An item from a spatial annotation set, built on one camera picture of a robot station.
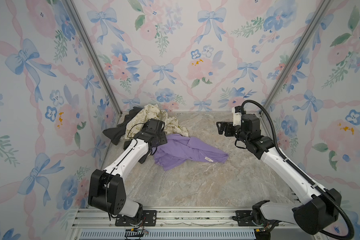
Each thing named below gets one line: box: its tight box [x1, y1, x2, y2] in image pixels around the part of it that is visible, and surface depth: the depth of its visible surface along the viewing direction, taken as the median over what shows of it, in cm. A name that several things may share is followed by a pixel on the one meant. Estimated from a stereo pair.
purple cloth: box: [153, 134, 229, 171], surface depth 96 cm
